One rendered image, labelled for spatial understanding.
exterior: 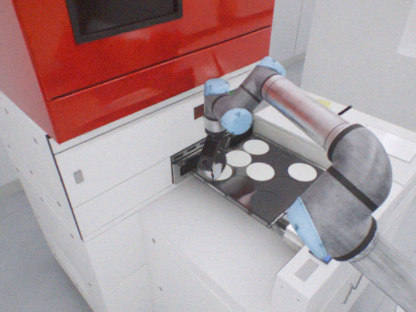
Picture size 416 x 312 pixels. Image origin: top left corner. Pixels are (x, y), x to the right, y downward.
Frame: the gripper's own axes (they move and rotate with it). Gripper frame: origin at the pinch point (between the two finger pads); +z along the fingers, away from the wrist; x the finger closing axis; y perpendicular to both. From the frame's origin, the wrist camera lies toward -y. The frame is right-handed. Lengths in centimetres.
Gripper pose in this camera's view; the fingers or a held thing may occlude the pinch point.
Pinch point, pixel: (212, 178)
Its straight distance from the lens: 118.5
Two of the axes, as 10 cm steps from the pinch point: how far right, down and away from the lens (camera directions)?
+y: 3.1, -5.8, 7.5
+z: 0.0, 7.9, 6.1
